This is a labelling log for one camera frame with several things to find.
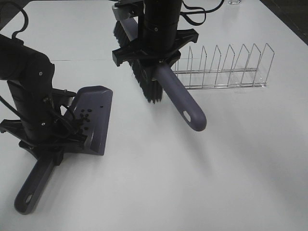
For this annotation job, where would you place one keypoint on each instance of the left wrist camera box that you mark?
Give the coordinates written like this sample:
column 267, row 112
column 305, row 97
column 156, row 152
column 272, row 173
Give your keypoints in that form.
column 62, row 97

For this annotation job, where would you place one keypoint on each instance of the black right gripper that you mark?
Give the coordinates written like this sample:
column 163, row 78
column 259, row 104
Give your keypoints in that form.
column 146, row 53

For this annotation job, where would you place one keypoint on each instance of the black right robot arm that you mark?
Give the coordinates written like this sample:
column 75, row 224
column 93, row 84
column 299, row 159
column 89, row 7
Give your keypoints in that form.
column 148, row 36

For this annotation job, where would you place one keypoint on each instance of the purple plastic dustpan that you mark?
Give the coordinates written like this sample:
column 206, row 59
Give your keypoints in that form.
column 92, row 105

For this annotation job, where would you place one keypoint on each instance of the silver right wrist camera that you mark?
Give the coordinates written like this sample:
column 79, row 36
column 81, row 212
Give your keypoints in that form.
column 125, row 9

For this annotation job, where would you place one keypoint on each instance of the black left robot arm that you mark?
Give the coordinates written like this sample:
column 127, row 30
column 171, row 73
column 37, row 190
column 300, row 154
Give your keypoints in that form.
column 24, row 69

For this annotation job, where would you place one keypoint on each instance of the pile of coffee beans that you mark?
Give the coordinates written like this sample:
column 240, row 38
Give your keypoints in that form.
column 89, row 117

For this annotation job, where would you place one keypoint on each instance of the metal wire dish rack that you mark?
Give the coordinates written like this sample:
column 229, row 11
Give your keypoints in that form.
column 245, row 68

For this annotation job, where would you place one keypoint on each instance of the clear glass cup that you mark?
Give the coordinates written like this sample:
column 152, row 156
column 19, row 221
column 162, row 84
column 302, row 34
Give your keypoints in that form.
column 234, row 2

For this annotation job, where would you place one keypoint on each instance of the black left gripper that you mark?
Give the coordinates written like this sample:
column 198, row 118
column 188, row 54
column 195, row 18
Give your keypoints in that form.
column 43, row 125

